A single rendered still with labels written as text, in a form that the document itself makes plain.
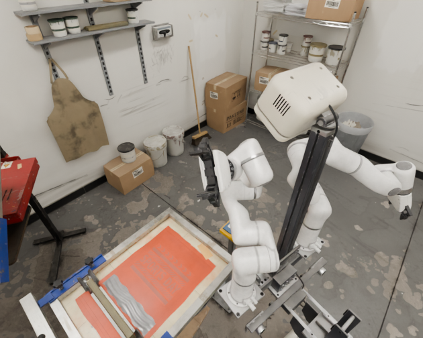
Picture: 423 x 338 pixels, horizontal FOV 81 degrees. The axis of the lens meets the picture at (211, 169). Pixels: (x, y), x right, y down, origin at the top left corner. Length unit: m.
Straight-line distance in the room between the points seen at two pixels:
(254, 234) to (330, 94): 0.56
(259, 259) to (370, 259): 2.17
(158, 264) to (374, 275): 2.10
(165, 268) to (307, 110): 1.14
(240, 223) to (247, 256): 0.14
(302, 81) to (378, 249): 2.60
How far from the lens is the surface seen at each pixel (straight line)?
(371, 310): 2.76
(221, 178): 0.57
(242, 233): 0.99
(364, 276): 2.90
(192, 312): 1.35
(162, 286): 1.45
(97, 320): 1.48
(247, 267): 0.95
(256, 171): 0.72
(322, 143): 0.75
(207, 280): 1.45
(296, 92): 0.69
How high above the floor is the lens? 2.26
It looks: 40 degrees down
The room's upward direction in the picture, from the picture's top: straight up
